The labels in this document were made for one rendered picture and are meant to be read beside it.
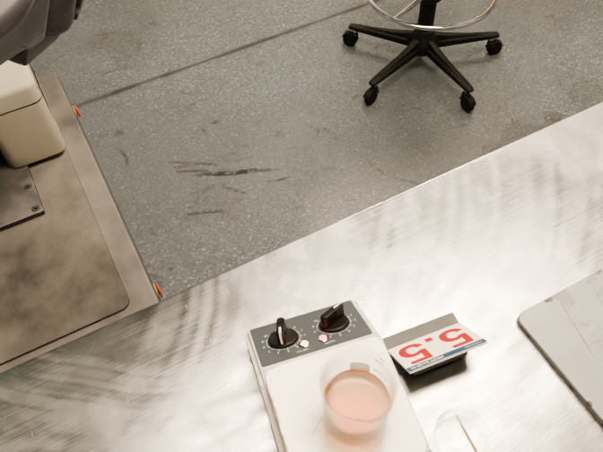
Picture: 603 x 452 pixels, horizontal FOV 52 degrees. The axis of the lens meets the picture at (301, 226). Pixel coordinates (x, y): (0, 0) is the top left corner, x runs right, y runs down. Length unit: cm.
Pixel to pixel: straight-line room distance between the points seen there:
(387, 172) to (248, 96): 55
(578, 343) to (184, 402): 43
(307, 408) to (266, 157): 138
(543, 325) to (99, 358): 50
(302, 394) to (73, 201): 93
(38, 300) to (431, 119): 129
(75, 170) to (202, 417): 90
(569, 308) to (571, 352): 5
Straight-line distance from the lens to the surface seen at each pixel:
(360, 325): 65
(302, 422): 58
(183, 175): 189
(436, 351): 68
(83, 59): 240
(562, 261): 81
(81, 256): 132
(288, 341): 64
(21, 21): 51
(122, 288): 125
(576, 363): 74
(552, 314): 76
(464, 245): 79
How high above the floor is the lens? 138
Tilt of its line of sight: 53 degrees down
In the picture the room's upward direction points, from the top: 3 degrees counter-clockwise
